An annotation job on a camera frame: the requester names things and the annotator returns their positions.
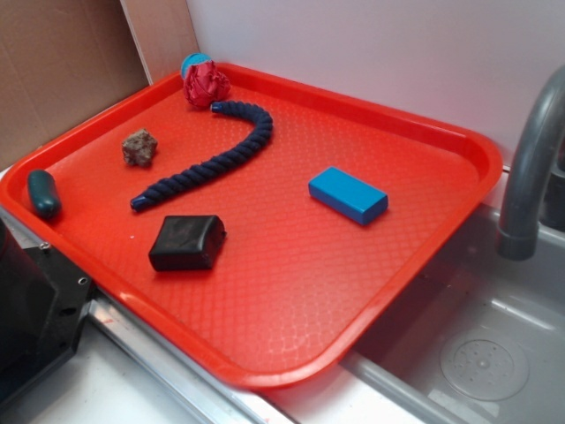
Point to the dark teal pickle toy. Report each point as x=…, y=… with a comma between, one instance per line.
x=43, y=194

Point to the red plastic tray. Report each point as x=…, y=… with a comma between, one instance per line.
x=295, y=283

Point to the red crumpled fabric ball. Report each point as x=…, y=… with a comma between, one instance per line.
x=205, y=84

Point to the brown cardboard panel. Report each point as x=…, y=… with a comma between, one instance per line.
x=62, y=62

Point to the black rounded square block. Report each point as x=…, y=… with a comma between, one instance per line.
x=187, y=243

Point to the grey plastic faucet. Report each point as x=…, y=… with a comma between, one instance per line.
x=534, y=193

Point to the brown rough rock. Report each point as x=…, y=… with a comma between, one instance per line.
x=139, y=148

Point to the blue rectangular block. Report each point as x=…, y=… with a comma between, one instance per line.
x=350, y=196

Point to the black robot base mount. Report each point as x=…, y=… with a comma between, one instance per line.
x=44, y=301

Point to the grey toy sink basin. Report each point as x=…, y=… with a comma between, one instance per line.
x=474, y=338

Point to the light blue round toy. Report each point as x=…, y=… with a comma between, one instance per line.
x=193, y=59

